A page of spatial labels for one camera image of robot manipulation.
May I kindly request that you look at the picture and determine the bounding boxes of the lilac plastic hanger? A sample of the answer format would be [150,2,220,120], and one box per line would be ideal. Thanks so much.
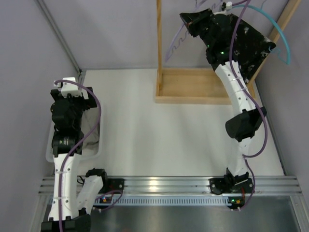
[164,0,208,62]

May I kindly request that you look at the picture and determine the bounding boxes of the black white patterned trousers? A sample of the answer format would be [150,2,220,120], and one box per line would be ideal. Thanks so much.
[232,20,276,83]

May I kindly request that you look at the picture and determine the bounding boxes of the teal plastic hanger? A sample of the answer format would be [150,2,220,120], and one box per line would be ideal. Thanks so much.
[246,4,292,65]

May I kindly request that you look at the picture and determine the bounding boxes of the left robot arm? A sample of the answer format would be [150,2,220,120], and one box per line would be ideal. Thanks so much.
[41,87,108,232]

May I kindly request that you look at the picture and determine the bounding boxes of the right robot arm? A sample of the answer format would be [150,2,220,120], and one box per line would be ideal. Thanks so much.
[180,9,266,195]

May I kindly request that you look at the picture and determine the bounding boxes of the wooden clothes rack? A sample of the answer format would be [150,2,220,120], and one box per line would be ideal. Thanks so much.
[154,0,301,105]

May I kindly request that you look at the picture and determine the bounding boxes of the white plastic basket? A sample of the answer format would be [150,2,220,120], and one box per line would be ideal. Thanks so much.
[45,107,102,163]

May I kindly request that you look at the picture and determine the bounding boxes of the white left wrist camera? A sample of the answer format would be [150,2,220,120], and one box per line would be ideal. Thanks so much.
[54,81,82,98]

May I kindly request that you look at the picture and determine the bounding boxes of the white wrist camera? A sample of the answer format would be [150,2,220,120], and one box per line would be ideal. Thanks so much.
[221,1,233,11]
[54,81,82,98]

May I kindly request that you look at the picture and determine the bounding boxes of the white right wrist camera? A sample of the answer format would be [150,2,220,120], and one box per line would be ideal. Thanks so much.
[221,1,233,11]

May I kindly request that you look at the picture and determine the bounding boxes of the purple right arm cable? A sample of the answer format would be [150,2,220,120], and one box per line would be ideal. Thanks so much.
[226,0,268,211]

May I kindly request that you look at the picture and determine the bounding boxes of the aluminium mounting rail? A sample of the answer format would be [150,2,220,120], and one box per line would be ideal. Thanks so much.
[38,175,302,194]

